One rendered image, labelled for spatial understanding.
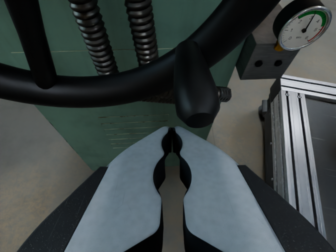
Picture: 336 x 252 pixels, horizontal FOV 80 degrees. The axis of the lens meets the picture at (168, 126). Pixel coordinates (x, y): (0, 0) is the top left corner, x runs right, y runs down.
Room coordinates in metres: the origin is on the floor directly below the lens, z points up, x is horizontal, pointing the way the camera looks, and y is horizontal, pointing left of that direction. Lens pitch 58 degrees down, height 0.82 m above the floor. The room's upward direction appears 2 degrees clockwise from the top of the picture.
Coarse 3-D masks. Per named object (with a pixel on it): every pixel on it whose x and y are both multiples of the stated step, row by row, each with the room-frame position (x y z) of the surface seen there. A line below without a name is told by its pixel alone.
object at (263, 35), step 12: (276, 12) 0.37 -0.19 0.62; (264, 24) 0.33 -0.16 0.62; (252, 36) 0.30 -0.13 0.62; (264, 36) 0.30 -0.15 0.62; (252, 48) 0.28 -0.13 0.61; (264, 48) 0.28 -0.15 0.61; (300, 48) 0.29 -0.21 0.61; (240, 60) 0.31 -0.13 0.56; (252, 60) 0.28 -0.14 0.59; (264, 60) 0.28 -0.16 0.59; (276, 60) 0.28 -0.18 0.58; (288, 60) 0.29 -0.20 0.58; (240, 72) 0.29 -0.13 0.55; (252, 72) 0.28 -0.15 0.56; (264, 72) 0.28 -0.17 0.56; (276, 72) 0.29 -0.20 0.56
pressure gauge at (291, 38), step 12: (300, 0) 0.27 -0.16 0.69; (312, 0) 0.27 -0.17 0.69; (288, 12) 0.27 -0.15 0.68; (300, 12) 0.25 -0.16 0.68; (312, 12) 0.26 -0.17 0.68; (324, 12) 0.26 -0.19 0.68; (276, 24) 0.27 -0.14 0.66; (288, 24) 0.25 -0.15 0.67; (300, 24) 0.26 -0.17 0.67; (312, 24) 0.26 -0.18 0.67; (324, 24) 0.26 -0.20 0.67; (276, 36) 0.26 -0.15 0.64; (288, 36) 0.26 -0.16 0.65; (300, 36) 0.26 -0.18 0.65; (312, 36) 0.26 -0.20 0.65; (276, 48) 0.28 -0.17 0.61; (288, 48) 0.25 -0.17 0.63
